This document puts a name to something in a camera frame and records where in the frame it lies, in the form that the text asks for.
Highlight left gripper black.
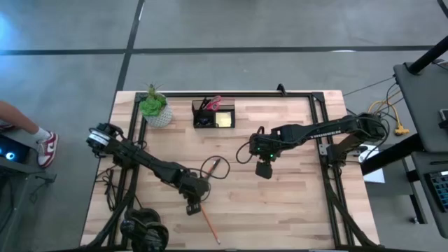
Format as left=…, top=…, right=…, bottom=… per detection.
left=183, top=191, right=207, bottom=216

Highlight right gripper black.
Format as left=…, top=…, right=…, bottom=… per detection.
left=254, top=159, right=274, bottom=181

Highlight orange pencil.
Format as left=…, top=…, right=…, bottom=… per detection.
left=199, top=205, right=222, bottom=245

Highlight black pencil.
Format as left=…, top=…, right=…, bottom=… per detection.
left=206, top=157, right=222, bottom=179

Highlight yellow sticky note pad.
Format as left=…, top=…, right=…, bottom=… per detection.
left=215, top=111, right=233, bottom=128

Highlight red handled scissors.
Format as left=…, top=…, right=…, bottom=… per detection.
left=204, top=94, right=223, bottom=112

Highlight black mesh desk organizer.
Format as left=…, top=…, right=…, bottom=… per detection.
left=191, top=99, right=236, bottom=129

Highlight white patterned plant pot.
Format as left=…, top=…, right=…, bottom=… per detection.
left=145, top=104, right=174, bottom=129

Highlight white paper sheet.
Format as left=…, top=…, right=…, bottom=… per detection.
left=356, top=145, right=386, bottom=185

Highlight green succulent plant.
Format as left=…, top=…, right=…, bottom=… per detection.
left=139, top=83, right=168, bottom=118

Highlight person's shoe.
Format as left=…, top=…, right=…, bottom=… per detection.
left=36, top=131, right=60, bottom=169

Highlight grey equipment stand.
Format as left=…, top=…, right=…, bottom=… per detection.
left=0, top=146, right=57, bottom=252

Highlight grey side desk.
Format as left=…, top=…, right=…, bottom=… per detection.
left=393, top=62, right=448, bottom=239

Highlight black keyboard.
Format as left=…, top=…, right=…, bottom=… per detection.
left=424, top=170, right=448, bottom=214

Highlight black box with blue light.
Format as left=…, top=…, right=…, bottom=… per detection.
left=0, top=134, right=31, bottom=165

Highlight person's leg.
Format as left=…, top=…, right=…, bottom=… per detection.
left=0, top=100, right=45, bottom=141

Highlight black pole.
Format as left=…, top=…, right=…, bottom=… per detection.
left=407, top=34, right=448, bottom=75

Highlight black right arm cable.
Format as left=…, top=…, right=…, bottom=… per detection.
left=235, top=126, right=262, bottom=165

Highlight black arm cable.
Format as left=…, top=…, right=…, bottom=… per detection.
left=198, top=155, right=231, bottom=203
left=235, top=126, right=262, bottom=165

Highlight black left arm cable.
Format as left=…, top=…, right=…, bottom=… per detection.
left=198, top=155, right=231, bottom=203

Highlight black coiled cable bundle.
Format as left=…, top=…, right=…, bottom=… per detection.
left=120, top=206, right=171, bottom=252

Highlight black loose cable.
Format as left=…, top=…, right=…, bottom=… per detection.
left=96, top=166, right=118, bottom=211

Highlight black aluminium table frame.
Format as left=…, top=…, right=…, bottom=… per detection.
left=104, top=91, right=379, bottom=250

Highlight yellow cable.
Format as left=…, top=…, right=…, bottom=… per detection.
left=367, top=99, right=410, bottom=137

